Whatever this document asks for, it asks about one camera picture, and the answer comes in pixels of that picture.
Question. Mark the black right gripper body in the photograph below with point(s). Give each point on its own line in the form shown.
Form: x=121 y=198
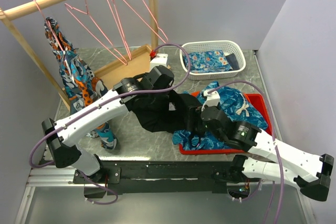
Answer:
x=193 y=113

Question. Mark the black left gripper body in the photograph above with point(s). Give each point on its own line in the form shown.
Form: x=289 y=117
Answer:
x=146 y=74

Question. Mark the black shorts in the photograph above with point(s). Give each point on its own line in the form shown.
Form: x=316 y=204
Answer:
x=164 y=112

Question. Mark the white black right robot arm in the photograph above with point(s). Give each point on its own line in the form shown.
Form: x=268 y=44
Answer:
x=283 y=163

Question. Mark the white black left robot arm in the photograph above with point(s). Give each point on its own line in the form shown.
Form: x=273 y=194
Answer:
x=130 y=93

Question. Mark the blue leaf-print shorts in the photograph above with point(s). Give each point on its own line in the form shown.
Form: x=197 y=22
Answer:
x=237 y=107

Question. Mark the blue floral shorts in basket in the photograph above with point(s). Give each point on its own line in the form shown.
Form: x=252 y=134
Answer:
x=209 y=61

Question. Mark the orange blue patterned shorts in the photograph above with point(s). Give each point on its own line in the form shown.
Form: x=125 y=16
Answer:
x=82 y=87

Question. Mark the pink hanger holding shorts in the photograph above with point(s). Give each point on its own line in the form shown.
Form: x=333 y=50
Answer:
x=50 y=27

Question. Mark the wooden clothes rack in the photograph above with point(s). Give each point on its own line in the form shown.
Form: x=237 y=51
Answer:
x=110 y=73

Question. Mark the red plastic tray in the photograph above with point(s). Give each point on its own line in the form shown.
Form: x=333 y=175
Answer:
x=259 y=104

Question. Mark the dark denim cloth in basket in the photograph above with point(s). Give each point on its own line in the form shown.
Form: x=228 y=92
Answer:
x=232 y=60

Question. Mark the white plastic basket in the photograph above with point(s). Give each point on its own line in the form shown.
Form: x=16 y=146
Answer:
x=224 y=45

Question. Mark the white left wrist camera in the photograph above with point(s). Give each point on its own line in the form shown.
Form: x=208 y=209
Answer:
x=159 y=60

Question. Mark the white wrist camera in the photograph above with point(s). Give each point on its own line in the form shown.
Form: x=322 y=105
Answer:
x=212 y=98
x=159 y=60

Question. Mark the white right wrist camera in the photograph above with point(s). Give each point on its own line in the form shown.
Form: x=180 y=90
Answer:
x=212 y=98

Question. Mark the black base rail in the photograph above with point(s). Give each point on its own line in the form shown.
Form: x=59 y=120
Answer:
x=127 y=177

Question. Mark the aluminium frame rail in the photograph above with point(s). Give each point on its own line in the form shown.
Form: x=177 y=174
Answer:
x=50 y=176

